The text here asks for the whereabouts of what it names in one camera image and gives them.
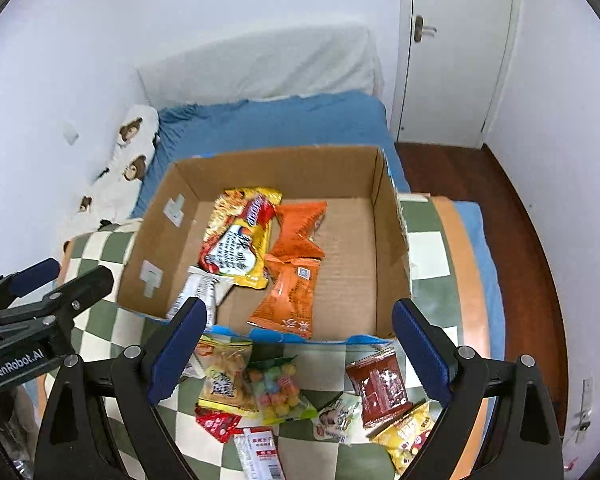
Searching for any white snack packet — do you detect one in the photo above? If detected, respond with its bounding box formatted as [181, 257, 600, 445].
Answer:
[166, 266, 233, 328]

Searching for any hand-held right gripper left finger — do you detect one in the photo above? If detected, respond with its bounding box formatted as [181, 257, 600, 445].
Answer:
[34, 296, 208, 480]

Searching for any orange snack packet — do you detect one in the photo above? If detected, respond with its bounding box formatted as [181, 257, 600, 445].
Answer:
[269, 201, 329, 261]
[247, 255, 323, 339]

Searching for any low wall socket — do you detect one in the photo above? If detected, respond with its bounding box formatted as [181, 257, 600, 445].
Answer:
[575, 377, 595, 442]

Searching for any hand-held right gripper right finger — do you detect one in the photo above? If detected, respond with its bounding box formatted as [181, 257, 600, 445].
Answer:
[391, 297, 566, 480]

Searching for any large yellow noodle packet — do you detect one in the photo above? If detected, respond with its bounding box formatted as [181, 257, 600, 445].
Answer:
[198, 187, 283, 290]

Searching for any metal door handle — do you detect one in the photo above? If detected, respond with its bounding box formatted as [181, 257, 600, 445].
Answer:
[414, 15, 437, 43]

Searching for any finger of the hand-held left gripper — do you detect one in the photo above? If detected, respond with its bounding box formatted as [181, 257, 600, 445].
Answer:
[0, 265, 115, 332]
[0, 258, 62, 312]

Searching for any green white checkered mat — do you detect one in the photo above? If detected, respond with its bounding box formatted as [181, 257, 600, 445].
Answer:
[62, 195, 491, 480]

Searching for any small white face packet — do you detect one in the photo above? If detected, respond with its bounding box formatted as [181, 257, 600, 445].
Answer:
[312, 392, 363, 446]

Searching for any white bear print pillow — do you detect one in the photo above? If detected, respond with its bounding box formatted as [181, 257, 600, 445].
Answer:
[62, 104, 161, 256]

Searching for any dark red snack packet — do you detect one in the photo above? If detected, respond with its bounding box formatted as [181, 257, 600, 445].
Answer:
[345, 347, 413, 428]

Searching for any white door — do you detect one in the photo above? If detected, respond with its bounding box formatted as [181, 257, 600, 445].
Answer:
[397, 0, 516, 148]

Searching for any yellow clear snack packet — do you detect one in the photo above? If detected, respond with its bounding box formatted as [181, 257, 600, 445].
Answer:
[196, 336, 258, 416]

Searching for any white padded headboard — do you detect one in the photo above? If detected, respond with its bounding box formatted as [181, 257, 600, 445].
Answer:
[137, 24, 381, 108]

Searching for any yellow red snack packet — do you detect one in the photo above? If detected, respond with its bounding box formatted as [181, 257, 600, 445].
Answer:
[369, 400, 436, 476]

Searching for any cardboard box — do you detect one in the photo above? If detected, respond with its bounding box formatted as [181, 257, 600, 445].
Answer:
[117, 145, 412, 345]

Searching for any white red strip packet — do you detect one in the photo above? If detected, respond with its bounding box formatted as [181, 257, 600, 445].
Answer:
[232, 426, 287, 480]

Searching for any colourful candy bag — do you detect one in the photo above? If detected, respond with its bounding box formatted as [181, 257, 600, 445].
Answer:
[245, 355, 318, 425]

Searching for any small red snack packet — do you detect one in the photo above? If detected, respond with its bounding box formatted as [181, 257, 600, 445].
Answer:
[195, 406, 243, 443]

